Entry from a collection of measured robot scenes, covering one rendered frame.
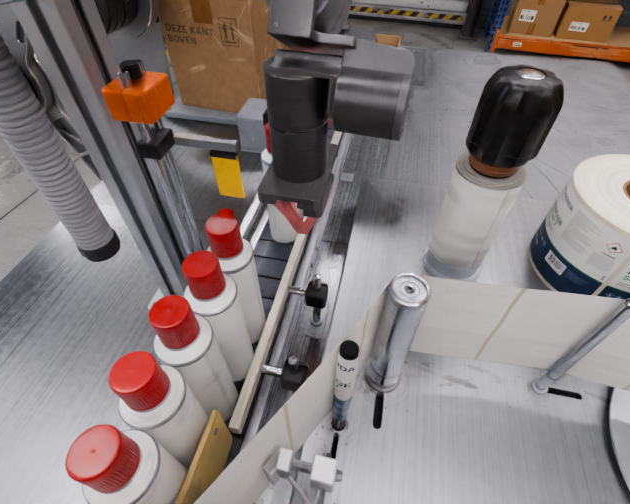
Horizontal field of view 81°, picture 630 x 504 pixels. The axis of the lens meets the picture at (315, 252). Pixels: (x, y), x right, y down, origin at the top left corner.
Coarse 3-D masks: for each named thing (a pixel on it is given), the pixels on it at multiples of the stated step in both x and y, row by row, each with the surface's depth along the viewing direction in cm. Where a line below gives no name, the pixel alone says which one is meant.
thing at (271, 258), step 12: (264, 228) 65; (312, 228) 69; (264, 240) 63; (264, 252) 61; (276, 252) 61; (288, 252) 61; (264, 264) 60; (276, 264) 60; (300, 264) 63; (264, 276) 58; (276, 276) 58; (264, 288) 56; (276, 288) 56; (264, 300) 55; (288, 300) 58; (264, 312) 54; (276, 336) 51; (240, 384) 46; (252, 408) 45; (240, 444) 42; (228, 456) 41
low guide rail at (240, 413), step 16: (336, 144) 78; (304, 240) 60; (288, 272) 54; (272, 304) 50; (272, 320) 49; (272, 336) 48; (256, 352) 46; (256, 368) 44; (256, 384) 44; (240, 400) 42; (240, 416) 41; (240, 432) 41
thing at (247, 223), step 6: (252, 204) 57; (258, 204) 57; (252, 210) 56; (258, 210) 57; (246, 216) 55; (252, 216) 55; (246, 222) 54; (252, 222) 56; (240, 228) 54; (246, 228) 54; (246, 234) 54
